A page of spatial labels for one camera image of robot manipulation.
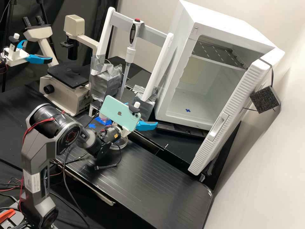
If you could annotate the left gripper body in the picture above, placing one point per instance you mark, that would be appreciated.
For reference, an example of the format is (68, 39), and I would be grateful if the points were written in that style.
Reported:
(16, 56)

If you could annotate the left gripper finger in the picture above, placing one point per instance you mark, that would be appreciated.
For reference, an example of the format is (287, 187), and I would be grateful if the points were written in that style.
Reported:
(35, 59)
(22, 43)

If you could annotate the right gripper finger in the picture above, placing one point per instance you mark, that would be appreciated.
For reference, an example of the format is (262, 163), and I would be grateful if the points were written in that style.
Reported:
(146, 126)

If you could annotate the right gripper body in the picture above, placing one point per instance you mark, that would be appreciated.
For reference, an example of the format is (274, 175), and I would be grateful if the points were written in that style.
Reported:
(124, 133)

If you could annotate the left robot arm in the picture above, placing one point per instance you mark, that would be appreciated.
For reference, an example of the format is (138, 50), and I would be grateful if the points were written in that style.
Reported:
(2, 60)

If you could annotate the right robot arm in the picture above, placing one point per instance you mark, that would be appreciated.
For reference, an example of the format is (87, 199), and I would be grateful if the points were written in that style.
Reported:
(35, 145)

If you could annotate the left phone holder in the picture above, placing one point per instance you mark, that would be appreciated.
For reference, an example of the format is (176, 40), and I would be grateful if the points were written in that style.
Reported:
(16, 36)

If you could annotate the petri dish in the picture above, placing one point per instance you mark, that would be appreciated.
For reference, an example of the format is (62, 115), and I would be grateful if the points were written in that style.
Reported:
(120, 143)

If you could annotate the blue bottle holder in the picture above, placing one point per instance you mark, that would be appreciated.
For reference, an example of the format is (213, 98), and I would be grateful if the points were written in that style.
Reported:
(103, 122)

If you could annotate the small bottle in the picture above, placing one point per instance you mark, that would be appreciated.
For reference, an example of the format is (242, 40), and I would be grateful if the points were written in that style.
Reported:
(104, 117)

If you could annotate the black tray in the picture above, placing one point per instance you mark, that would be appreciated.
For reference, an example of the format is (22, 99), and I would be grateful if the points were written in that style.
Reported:
(181, 130)

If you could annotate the cream microscope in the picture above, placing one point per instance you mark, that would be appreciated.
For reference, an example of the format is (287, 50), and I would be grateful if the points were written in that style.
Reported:
(64, 90)

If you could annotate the white pipette stand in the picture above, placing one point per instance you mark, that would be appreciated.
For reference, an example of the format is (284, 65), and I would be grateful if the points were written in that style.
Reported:
(155, 69)

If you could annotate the incubator door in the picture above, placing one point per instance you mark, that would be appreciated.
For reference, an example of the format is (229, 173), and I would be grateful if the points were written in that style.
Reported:
(228, 114)

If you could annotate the pipette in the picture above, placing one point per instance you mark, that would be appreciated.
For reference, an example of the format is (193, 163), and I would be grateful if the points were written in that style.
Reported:
(132, 33)

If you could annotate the white incubator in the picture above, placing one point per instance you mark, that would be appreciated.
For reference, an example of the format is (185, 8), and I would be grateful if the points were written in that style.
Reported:
(214, 28)

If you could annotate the right wrist camera phone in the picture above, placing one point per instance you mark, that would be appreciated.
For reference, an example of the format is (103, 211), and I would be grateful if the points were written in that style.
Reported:
(116, 112)

